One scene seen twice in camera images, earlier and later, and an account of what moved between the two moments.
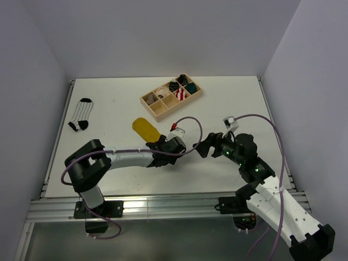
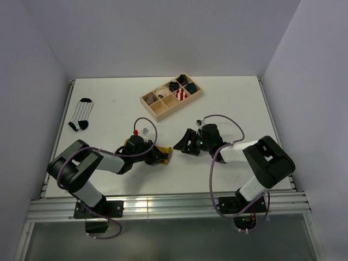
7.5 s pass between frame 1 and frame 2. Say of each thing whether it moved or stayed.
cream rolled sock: stayed
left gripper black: moved
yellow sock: moved
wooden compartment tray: stayed
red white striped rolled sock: stayed
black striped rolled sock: stayed
